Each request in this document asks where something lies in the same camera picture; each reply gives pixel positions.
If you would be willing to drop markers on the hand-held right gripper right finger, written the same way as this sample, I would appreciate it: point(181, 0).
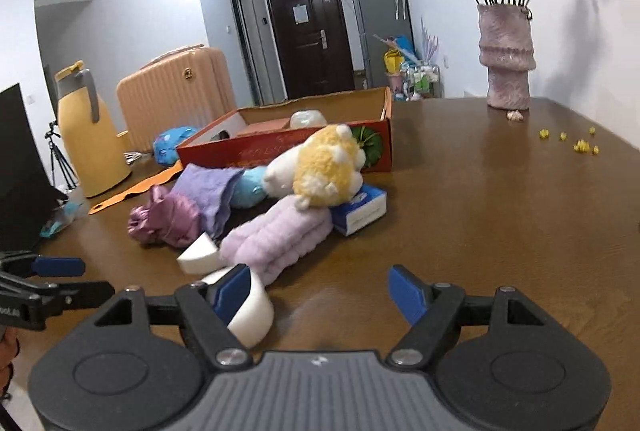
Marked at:
point(406, 292)

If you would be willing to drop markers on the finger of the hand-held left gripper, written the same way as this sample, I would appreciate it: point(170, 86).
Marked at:
point(57, 266)
point(85, 293)

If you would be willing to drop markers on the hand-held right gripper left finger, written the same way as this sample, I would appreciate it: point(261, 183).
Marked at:
point(234, 292)

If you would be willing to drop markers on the white sponge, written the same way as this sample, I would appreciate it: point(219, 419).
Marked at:
point(256, 311)
point(197, 258)

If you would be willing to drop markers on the lavender fuzzy towel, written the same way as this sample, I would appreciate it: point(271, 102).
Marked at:
point(280, 236)

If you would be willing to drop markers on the pink satin cloth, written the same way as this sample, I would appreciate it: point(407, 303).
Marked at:
point(162, 222)

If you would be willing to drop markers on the light blue plush toy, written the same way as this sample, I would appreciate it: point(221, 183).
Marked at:
point(247, 191)

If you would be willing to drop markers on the purple washcloth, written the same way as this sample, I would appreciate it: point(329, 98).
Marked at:
point(210, 191)

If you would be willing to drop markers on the red cardboard box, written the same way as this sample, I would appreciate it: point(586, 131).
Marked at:
point(280, 152)

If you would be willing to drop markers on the yellow white plush toy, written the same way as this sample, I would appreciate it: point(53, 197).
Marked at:
point(320, 166)

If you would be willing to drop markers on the person's left hand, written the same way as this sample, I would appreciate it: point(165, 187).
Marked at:
point(7, 351)

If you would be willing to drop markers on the teal plastic packet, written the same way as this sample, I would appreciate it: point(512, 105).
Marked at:
point(60, 221)

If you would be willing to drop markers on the blue white tissue packet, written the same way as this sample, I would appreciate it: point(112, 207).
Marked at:
point(365, 211)

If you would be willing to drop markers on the black monitor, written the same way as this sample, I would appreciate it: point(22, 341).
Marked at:
point(20, 171)

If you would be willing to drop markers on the orange shoehorn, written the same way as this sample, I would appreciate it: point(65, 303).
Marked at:
point(135, 191)

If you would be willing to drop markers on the black tripod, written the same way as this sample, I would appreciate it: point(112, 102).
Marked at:
point(60, 156)

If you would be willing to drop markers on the yellow thermos jug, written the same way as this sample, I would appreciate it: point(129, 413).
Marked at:
point(95, 146)

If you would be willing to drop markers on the blue patterned tissue pack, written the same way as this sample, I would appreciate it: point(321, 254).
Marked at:
point(170, 143)

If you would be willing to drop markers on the pale round sponge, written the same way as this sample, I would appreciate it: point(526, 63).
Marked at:
point(308, 119)

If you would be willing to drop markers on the peach hard-shell suitcase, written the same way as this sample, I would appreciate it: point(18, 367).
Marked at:
point(170, 101)

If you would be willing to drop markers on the scattered yellow kernels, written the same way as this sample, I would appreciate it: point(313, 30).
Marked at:
point(581, 146)

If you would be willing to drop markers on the yellow bag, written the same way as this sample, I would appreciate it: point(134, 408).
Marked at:
point(392, 61)

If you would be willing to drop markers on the blue bag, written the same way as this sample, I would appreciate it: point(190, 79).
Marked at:
point(402, 46)

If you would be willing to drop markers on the dark brown door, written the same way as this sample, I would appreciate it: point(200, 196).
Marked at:
point(310, 56)

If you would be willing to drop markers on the pink textured vase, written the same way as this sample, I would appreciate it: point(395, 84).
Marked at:
point(505, 56)

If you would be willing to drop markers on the grey refrigerator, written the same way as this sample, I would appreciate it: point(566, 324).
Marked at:
point(380, 11)

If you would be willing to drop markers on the paper notice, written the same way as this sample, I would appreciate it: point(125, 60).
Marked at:
point(300, 13)

